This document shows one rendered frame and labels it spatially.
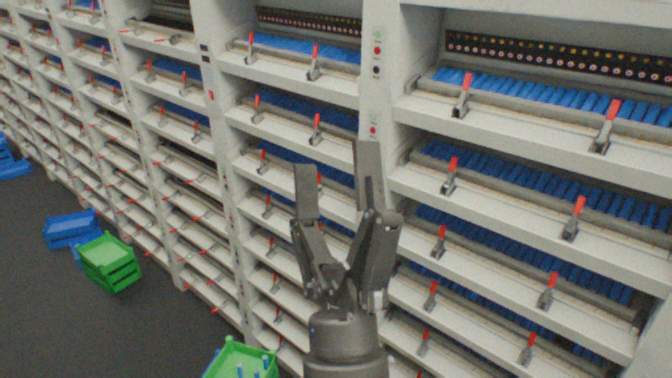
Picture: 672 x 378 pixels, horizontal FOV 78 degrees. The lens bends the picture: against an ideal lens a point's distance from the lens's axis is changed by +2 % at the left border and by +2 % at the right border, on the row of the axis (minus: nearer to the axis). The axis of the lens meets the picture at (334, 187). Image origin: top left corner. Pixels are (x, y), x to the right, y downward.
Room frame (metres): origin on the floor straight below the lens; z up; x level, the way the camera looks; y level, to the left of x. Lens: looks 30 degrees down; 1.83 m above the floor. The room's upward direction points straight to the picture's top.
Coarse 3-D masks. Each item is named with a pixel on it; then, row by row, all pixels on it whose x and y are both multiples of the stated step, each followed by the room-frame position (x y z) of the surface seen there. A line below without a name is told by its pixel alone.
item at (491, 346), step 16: (400, 256) 1.02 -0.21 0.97; (400, 288) 0.92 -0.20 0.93; (400, 304) 0.89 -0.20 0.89; (416, 304) 0.86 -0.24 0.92; (432, 320) 0.82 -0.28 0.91; (448, 320) 0.80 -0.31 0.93; (464, 320) 0.80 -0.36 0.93; (480, 320) 0.79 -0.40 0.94; (464, 336) 0.75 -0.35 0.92; (480, 336) 0.75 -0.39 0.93; (496, 336) 0.74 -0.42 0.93; (512, 336) 0.74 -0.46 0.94; (480, 352) 0.73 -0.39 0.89; (496, 352) 0.70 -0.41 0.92; (512, 352) 0.70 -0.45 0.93; (544, 352) 0.69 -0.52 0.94; (512, 368) 0.67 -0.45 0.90; (528, 368) 0.66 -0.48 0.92; (544, 368) 0.65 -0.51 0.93; (576, 368) 0.64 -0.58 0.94; (608, 368) 0.64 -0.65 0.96
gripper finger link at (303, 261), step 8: (296, 232) 0.43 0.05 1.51; (296, 240) 0.42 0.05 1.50; (296, 248) 0.41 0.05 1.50; (296, 256) 0.40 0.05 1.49; (304, 256) 0.40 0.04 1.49; (304, 264) 0.39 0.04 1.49; (304, 272) 0.38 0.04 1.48; (304, 280) 0.38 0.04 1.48; (304, 288) 0.37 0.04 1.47; (304, 296) 0.36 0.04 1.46; (312, 296) 0.36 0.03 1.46
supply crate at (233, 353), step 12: (228, 336) 1.05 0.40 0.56; (228, 348) 1.04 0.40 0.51; (240, 348) 1.04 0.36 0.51; (252, 348) 1.02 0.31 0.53; (216, 360) 0.97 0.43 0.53; (228, 360) 1.01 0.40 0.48; (240, 360) 1.01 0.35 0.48; (252, 360) 1.01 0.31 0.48; (276, 360) 0.99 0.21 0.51; (216, 372) 0.96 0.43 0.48; (228, 372) 0.96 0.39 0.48; (252, 372) 0.96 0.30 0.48; (264, 372) 0.96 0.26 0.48
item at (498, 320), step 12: (408, 276) 0.95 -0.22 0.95; (420, 276) 0.93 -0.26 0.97; (444, 288) 0.88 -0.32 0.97; (456, 300) 0.84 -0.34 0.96; (468, 300) 0.83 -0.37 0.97; (480, 312) 0.80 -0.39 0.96; (492, 312) 0.79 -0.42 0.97; (504, 324) 0.76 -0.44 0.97; (516, 324) 0.75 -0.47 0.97; (528, 336) 0.72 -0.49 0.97; (540, 336) 0.71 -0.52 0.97; (552, 348) 0.68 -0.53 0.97; (552, 360) 0.66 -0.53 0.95; (564, 360) 0.66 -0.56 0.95; (576, 360) 0.65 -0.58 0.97; (588, 372) 0.63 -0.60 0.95; (600, 372) 0.62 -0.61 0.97
